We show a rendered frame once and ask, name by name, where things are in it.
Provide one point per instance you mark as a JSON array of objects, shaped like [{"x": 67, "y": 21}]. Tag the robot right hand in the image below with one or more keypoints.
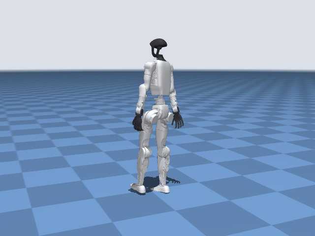
[{"x": 177, "y": 118}]

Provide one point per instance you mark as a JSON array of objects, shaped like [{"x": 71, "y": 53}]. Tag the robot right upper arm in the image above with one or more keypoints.
[{"x": 172, "y": 79}]

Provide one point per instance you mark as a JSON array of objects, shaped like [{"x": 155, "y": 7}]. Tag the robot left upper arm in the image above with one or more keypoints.
[{"x": 149, "y": 68}]

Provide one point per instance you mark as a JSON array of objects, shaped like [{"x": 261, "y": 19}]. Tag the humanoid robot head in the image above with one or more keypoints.
[{"x": 158, "y": 44}]

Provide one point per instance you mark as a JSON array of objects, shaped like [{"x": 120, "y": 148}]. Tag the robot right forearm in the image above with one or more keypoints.
[{"x": 173, "y": 101}]

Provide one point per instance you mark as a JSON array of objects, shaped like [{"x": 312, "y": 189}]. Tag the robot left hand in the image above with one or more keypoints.
[{"x": 137, "y": 121}]

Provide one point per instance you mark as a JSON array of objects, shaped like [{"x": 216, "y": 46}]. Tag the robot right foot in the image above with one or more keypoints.
[{"x": 164, "y": 189}]

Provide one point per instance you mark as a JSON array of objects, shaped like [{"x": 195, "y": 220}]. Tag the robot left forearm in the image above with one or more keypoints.
[{"x": 141, "y": 99}]

